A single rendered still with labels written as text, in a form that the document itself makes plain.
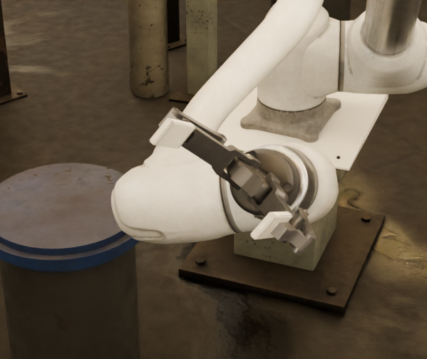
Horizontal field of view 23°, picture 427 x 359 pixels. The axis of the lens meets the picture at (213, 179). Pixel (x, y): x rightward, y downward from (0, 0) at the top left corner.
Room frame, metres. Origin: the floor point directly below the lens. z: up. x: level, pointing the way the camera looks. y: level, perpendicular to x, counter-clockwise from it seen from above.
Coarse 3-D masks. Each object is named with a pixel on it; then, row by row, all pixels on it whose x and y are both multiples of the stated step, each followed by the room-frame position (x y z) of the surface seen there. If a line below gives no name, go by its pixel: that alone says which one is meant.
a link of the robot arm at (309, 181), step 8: (272, 144) 1.04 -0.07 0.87; (288, 152) 1.03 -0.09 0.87; (296, 152) 1.04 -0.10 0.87; (296, 160) 1.02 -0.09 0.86; (304, 160) 1.04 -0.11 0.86; (304, 168) 1.02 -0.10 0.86; (312, 168) 1.05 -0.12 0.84; (304, 176) 1.01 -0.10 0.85; (312, 176) 1.03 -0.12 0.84; (304, 184) 1.00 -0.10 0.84; (312, 184) 1.02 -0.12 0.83; (304, 192) 1.00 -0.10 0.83; (312, 192) 1.02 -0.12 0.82; (296, 200) 1.00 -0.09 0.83; (304, 200) 1.00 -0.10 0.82; (312, 200) 1.03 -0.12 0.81; (304, 208) 1.02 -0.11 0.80; (256, 216) 1.00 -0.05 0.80
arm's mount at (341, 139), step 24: (336, 96) 2.16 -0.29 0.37; (360, 96) 2.16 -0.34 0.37; (384, 96) 2.15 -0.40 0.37; (336, 120) 2.05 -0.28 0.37; (360, 120) 2.05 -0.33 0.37; (240, 144) 1.97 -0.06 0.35; (264, 144) 1.96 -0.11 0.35; (312, 144) 1.96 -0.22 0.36; (336, 144) 1.95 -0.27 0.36; (360, 144) 1.95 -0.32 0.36; (336, 168) 1.87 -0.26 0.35
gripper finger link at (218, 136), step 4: (172, 108) 0.96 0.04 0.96; (176, 108) 0.96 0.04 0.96; (172, 112) 0.96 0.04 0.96; (176, 112) 0.95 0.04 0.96; (180, 112) 0.97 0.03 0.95; (176, 116) 0.95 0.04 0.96; (180, 116) 0.96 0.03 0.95; (184, 116) 0.96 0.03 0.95; (188, 116) 0.97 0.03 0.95; (192, 120) 0.97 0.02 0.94; (196, 120) 0.98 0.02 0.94; (160, 124) 0.95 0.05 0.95; (196, 124) 0.97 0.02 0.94; (200, 124) 0.98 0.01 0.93; (200, 128) 0.97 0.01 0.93; (204, 128) 0.98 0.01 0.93; (208, 128) 0.99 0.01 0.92; (208, 132) 0.98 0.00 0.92; (212, 132) 0.98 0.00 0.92; (216, 132) 1.00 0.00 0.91; (212, 136) 0.98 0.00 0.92; (216, 136) 0.99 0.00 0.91; (220, 136) 1.00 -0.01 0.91; (224, 136) 1.00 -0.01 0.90
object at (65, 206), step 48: (0, 192) 1.64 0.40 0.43; (48, 192) 1.64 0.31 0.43; (96, 192) 1.64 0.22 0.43; (0, 240) 1.50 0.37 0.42; (48, 240) 1.49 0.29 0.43; (96, 240) 1.49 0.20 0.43; (48, 288) 1.48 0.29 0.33; (96, 288) 1.50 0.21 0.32; (48, 336) 1.48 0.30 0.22; (96, 336) 1.50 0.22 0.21
